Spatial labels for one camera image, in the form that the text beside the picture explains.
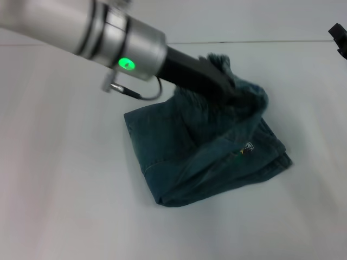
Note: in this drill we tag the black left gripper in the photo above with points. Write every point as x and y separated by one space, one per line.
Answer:
195 75

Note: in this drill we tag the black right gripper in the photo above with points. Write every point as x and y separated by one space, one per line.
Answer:
340 38

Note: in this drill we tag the blue denim shorts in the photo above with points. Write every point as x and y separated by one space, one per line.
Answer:
195 151

